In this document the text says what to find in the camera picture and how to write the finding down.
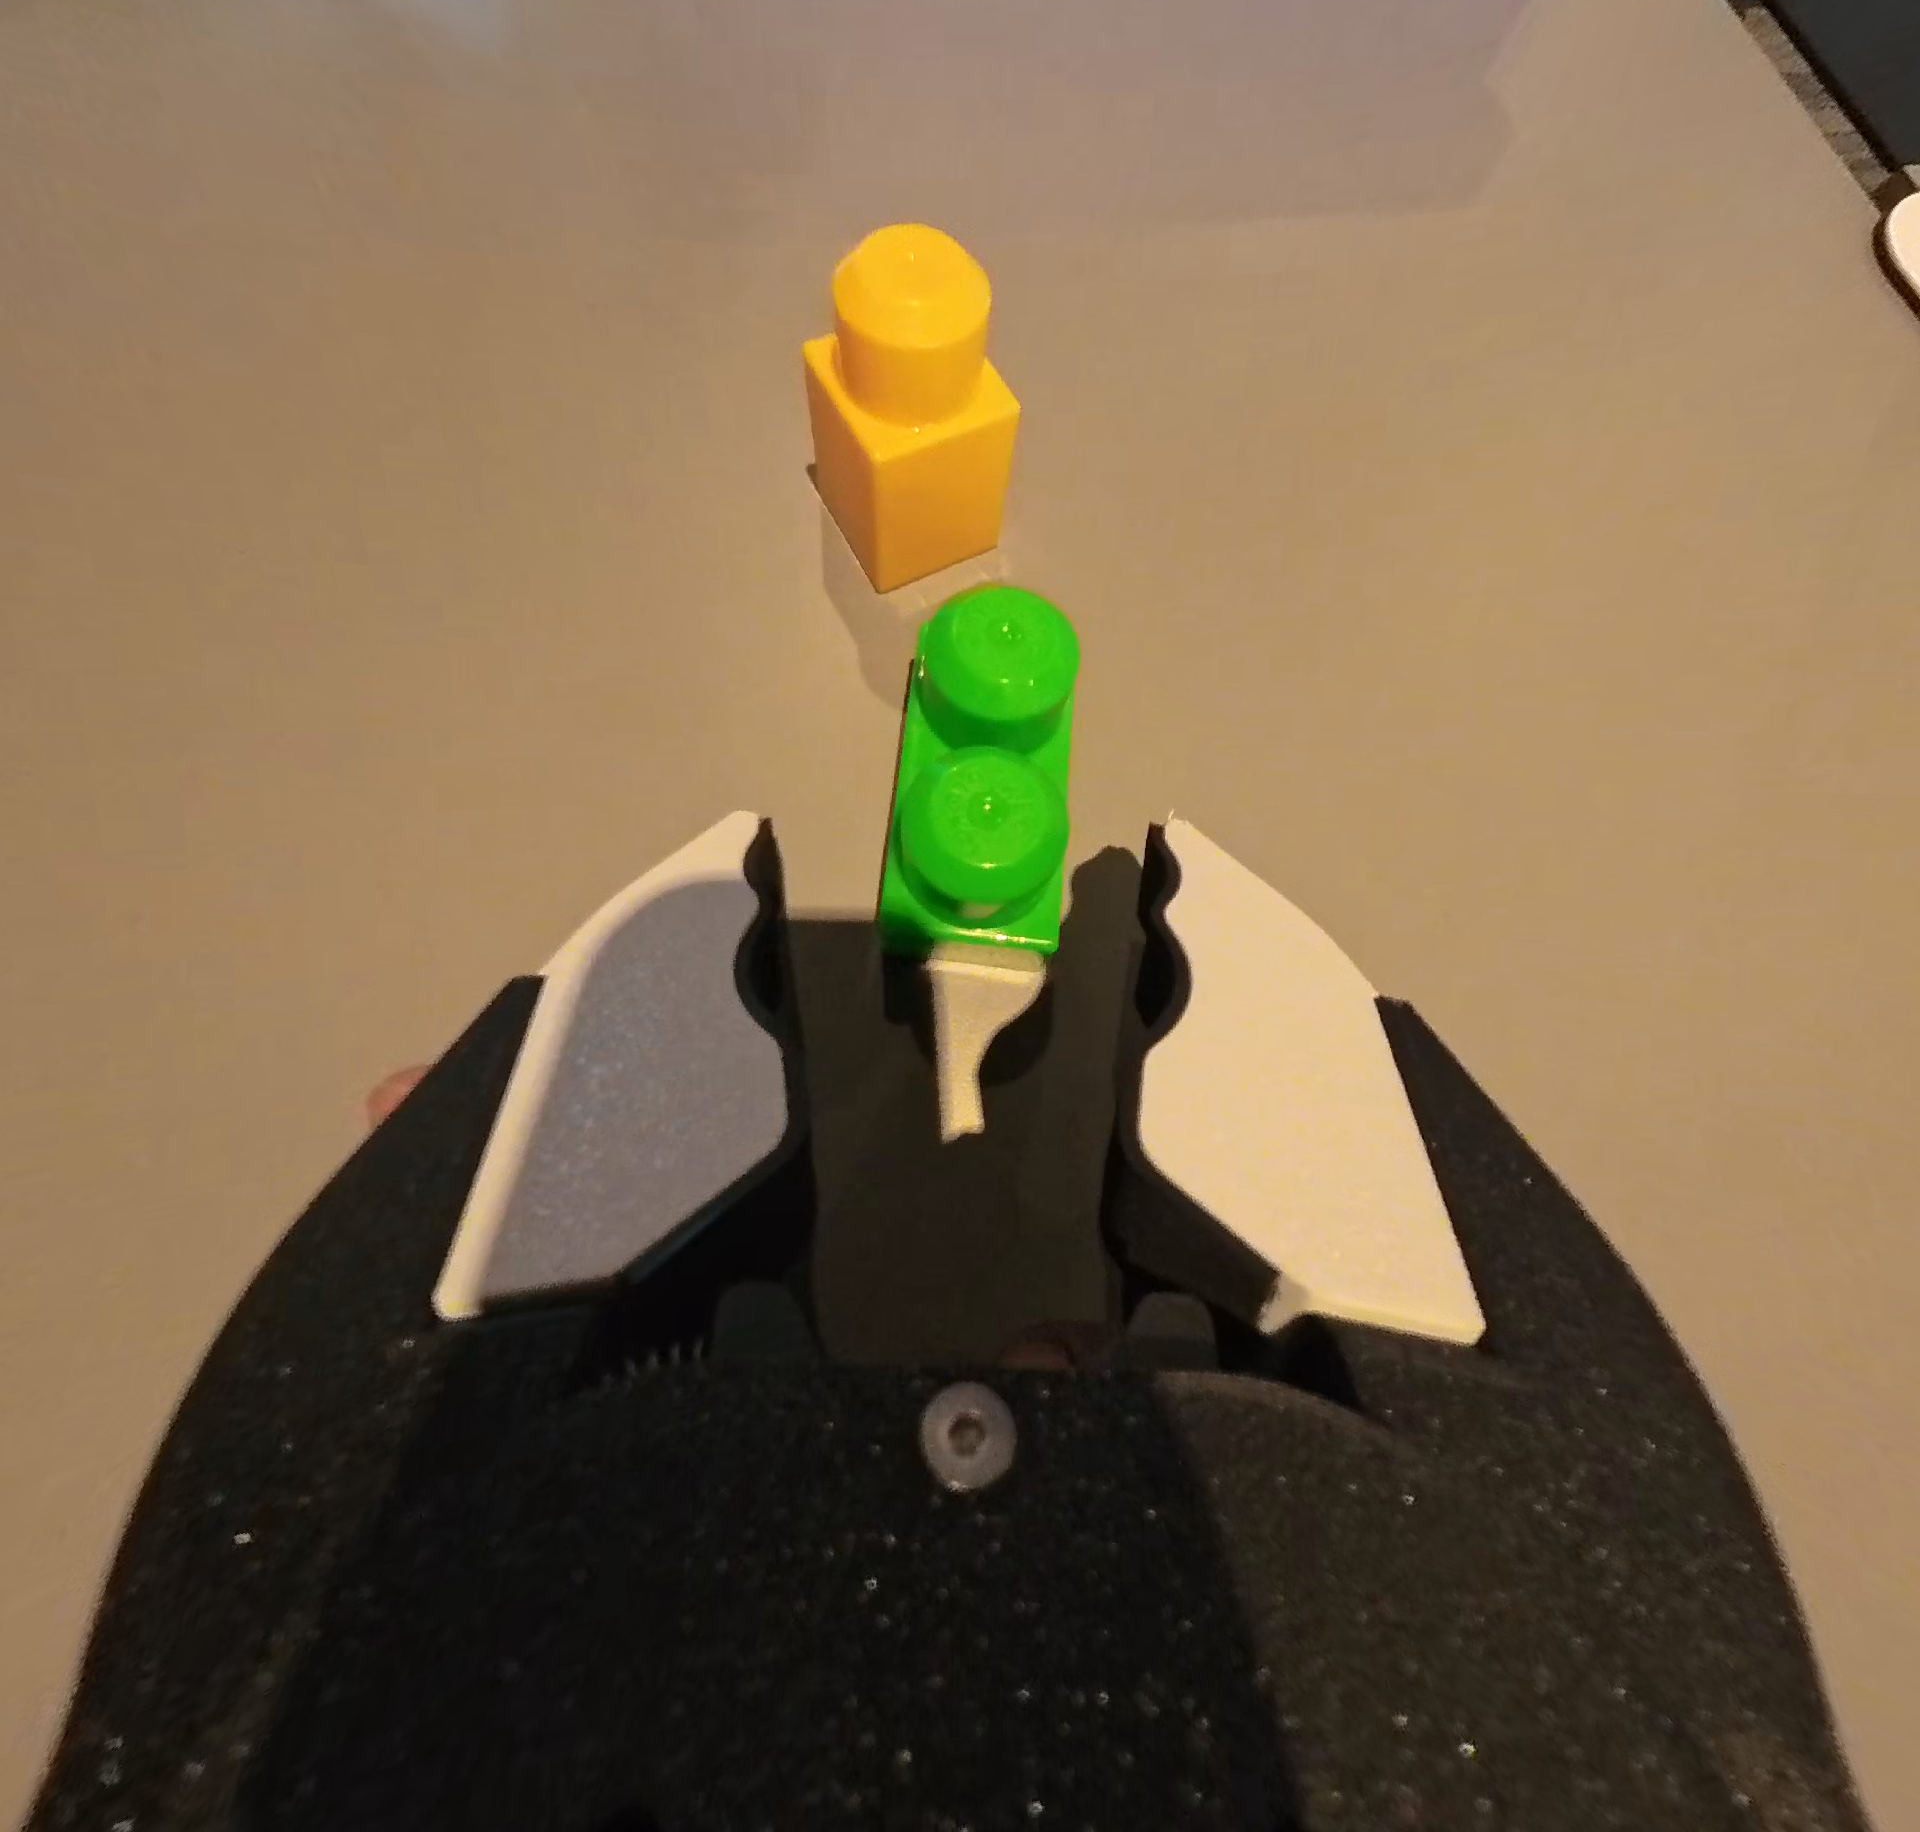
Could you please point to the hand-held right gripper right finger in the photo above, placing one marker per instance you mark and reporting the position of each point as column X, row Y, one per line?
column 1306, row 1131

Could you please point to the black table pad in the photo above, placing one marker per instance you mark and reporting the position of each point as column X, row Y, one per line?
column 1827, row 4

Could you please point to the white rounded board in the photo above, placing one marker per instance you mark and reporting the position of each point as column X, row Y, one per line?
column 1904, row 247

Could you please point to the person's right hand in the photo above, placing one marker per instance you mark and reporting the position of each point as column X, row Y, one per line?
column 396, row 1095

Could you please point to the yellow single-stud mega block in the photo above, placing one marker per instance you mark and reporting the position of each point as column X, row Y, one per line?
column 914, row 471

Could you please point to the green mega block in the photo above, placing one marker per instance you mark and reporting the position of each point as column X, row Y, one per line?
column 973, row 844

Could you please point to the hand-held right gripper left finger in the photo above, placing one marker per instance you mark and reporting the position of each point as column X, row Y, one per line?
column 633, row 1114

